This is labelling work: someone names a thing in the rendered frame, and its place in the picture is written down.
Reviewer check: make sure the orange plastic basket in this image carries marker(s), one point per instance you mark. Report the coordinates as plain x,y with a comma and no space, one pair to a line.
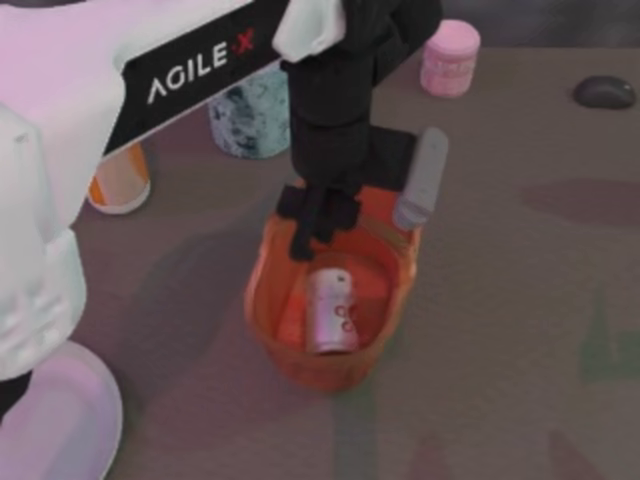
280,310

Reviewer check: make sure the pink white can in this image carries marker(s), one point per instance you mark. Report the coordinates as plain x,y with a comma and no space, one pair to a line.
331,312

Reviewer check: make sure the teal speckled cup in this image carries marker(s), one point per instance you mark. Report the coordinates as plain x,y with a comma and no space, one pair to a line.
250,120

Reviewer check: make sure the pink jar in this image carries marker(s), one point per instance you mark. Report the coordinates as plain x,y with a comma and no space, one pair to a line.
449,60

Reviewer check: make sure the orange and white cup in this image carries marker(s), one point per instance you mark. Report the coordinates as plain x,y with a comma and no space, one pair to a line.
120,182

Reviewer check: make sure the black computer mouse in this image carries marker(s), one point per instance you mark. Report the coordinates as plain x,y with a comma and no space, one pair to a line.
604,91

